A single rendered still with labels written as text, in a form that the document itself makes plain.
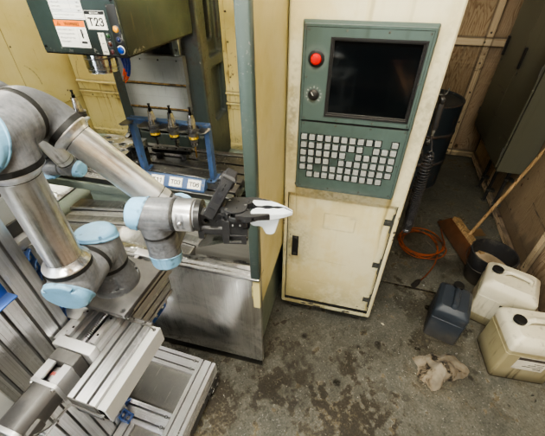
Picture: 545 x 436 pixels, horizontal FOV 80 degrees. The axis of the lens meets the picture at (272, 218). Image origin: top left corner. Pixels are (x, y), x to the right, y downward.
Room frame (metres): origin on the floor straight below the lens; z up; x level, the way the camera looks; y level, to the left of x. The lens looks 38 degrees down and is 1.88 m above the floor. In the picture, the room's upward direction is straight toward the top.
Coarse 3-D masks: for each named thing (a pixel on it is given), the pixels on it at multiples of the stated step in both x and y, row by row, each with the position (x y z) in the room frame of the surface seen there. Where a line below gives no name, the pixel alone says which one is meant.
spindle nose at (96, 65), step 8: (88, 56) 1.76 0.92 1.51; (96, 56) 1.76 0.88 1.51; (104, 56) 1.78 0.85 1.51; (88, 64) 1.77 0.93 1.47; (96, 64) 1.76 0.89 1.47; (104, 64) 1.77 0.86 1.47; (112, 64) 1.80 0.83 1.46; (88, 72) 1.79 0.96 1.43; (96, 72) 1.76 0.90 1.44; (104, 72) 1.77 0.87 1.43; (112, 72) 1.79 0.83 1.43
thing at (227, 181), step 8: (224, 176) 0.56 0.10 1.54; (232, 176) 0.56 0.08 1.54; (224, 184) 0.55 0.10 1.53; (232, 184) 0.55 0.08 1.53; (216, 192) 0.55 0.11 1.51; (224, 192) 0.55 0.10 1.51; (216, 200) 0.55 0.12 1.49; (208, 208) 0.55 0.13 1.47; (216, 208) 0.55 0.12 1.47; (208, 216) 0.54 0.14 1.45
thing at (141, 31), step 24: (96, 0) 1.58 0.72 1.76; (120, 0) 1.59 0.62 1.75; (144, 0) 1.77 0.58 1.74; (168, 0) 1.97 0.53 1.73; (48, 24) 1.65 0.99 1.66; (120, 24) 1.57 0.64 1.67; (144, 24) 1.73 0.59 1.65; (168, 24) 1.93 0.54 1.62; (48, 48) 1.66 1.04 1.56; (72, 48) 1.63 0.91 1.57; (96, 48) 1.60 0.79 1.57; (144, 48) 1.69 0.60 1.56
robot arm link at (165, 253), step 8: (176, 232) 0.60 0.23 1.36; (184, 232) 0.63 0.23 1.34; (144, 240) 0.55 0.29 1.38; (152, 240) 0.54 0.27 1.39; (160, 240) 0.54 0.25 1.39; (168, 240) 0.55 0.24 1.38; (176, 240) 0.57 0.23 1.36; (152, 248) 0.54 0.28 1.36; (160, 248) 0.54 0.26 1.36; (168, 248) 0.54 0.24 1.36; (176, 248) 0.56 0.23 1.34; (152, 256) 0.54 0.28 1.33; (160, 256) 0.54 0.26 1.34; (168, 256) 0.54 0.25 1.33; (176, 256) 0.55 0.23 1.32; (160, 264) 0.54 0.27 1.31; (168, 264) 0.54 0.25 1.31; (176, 264) 0.55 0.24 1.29
